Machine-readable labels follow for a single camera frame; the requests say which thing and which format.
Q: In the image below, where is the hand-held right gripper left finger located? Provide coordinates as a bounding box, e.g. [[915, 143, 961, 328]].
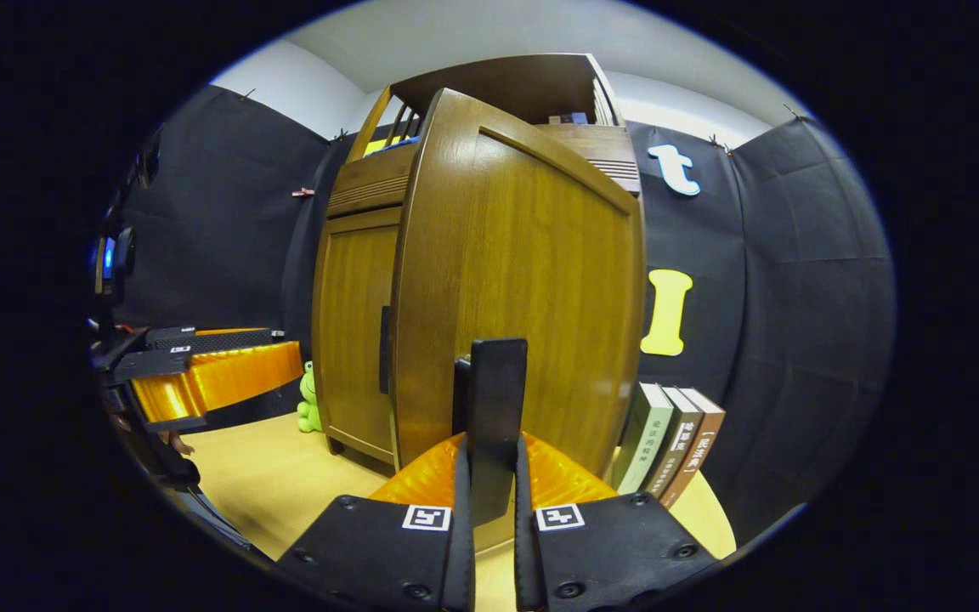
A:
[[275, 432, 476, 612]]

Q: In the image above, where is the pale green book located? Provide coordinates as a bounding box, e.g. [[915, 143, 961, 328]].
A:
[[614, 382, 676, 496]]

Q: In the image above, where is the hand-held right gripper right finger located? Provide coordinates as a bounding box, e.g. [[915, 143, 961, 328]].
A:
[[513, 432, 722, 612]]

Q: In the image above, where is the wooden double-door shoe cabinet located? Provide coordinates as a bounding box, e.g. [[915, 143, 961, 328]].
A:
[[311, 53, 643, 468]]

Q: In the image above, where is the grey brown book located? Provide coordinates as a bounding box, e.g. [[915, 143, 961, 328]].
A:
[[641, 385, 705, 501]]

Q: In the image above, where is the black backdrop cloth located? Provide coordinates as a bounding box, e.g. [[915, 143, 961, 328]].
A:
[[103, 83, 897, 545]]

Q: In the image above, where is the wooden shoe cabinet door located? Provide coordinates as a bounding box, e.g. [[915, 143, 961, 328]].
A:
[[389, 88, 648, 553], [313, 207, 403, 467]]

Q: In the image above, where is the wooden cabinet drawer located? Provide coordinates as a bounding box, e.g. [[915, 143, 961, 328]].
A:
[[325, 123, 642, 219]]

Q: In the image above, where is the green frog plush toy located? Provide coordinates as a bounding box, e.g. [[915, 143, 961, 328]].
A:
[[297, 360, 323, 434]]

